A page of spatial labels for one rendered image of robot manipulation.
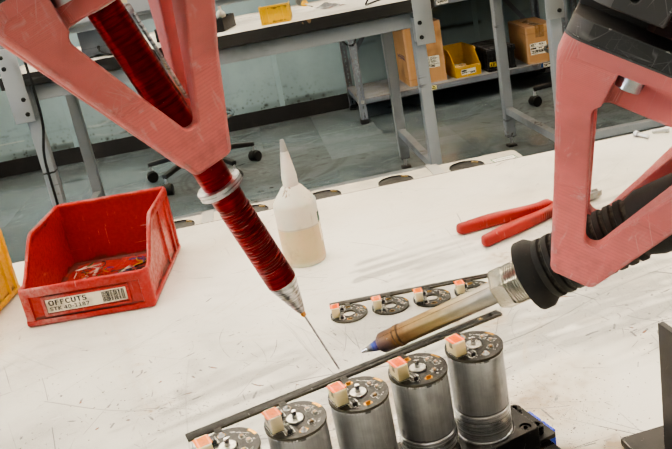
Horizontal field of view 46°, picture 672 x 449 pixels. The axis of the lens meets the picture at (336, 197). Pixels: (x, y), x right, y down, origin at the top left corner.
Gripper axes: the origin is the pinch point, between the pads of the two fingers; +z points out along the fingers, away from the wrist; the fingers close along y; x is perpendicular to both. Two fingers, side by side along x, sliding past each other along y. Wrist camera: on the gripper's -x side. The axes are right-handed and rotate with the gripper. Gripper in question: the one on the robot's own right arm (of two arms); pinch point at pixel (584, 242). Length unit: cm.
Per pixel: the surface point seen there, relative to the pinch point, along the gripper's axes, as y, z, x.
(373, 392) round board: -0.8, 10.1, -4.3
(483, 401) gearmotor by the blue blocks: -3.5, 10.0, -0.1
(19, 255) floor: -204, 191, -164
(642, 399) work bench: -10.4, 10.7, 7.3
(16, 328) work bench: -16.1, 32.2, -31.5
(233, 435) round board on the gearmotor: 2.5, 12.4, -8.5
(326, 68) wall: -410, 138, -123
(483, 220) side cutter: -32.7, 15.6, -3.3
